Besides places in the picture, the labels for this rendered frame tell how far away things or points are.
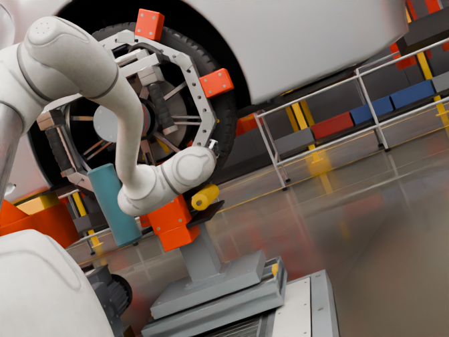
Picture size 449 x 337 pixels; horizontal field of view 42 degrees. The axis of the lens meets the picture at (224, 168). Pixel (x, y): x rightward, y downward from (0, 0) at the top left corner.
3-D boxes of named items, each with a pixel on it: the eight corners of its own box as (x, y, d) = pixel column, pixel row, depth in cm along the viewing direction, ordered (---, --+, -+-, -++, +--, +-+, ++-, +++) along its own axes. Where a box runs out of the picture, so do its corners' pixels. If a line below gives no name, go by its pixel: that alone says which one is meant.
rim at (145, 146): (218, 50, 218) (87, 50, 225) (208, 44, 196) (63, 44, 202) (216, 185, 224) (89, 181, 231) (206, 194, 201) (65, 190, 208)
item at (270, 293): (288, 275, 231) (278, 253, 230) (284, 307, 195) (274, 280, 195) (173, 316, 239) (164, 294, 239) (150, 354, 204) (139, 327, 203)
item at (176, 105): (200, 146, 215) (173, 62, 213) (196, 148, 207) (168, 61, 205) (120, 172, 220) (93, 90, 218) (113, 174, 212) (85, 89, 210)
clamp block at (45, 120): (67, 124, 183) (60, 107, 183) (55, 124, 174) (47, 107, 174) (53, 130, 184) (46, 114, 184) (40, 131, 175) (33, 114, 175)
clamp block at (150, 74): (166, 81, 177) (159, 65, 177) (158, 80, 168) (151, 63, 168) (150, 87, 178) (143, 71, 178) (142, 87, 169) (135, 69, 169)
